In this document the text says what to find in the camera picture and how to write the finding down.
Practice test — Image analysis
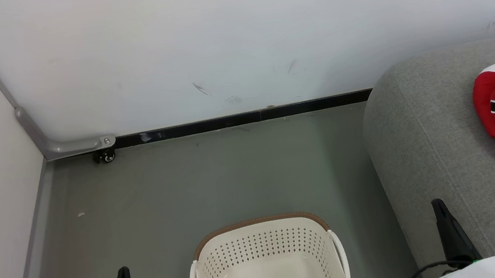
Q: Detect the cream perforated laundry basket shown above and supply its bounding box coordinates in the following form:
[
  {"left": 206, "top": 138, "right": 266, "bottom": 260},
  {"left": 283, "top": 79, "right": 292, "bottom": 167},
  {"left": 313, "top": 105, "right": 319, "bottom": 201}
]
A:
[{"left": 183, "top": 207, "right": 352, "bottom": 278}]

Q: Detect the small black caster wheel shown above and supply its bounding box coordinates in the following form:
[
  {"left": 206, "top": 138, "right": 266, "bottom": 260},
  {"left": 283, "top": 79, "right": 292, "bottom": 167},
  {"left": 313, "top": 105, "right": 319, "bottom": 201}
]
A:
[{"left": 92, "top": 148, "right": 117, "bottom": 165}]

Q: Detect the black baseboard strip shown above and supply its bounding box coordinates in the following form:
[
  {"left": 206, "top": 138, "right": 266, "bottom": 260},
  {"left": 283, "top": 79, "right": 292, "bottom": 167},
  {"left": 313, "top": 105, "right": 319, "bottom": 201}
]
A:
[{"left": 111, "top": 88, "right": 376, "bottom": 150}]

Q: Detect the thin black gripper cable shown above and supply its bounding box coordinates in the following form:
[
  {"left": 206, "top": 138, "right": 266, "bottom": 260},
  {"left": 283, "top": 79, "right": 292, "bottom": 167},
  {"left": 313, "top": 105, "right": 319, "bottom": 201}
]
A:
[{"left": 402, "top": 257, "right": 475, "bottom": 278}]

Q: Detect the grey fabric sofa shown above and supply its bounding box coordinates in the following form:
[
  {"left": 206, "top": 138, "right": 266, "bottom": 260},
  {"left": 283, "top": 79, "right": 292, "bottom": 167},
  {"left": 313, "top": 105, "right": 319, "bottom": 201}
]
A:
[{"left": 353, "top": 37, "right": 495, "bottom": 278}]

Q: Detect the grey floor trim strip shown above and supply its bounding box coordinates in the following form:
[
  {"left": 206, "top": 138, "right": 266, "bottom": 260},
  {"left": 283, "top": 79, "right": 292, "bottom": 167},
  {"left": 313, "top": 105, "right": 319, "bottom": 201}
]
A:
[{"left": 0, "top": 159, "right": 69, "bottom": 278}]

